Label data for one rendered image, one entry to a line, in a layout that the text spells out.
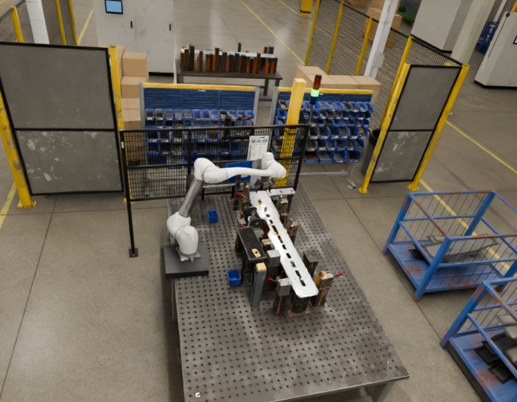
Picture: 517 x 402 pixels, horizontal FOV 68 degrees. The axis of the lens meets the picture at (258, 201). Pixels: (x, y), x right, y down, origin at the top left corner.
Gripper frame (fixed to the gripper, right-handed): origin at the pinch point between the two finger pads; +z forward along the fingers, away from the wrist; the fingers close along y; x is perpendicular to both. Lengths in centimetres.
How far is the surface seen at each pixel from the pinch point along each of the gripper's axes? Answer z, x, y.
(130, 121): 41, 243, -112
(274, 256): 3, -84, -18
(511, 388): 98, -192, 183
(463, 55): -19, 405, 601
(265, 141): -24, 54, 17
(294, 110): -56, 58, 45
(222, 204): 44, 40, -27
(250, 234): -2, -61, -32
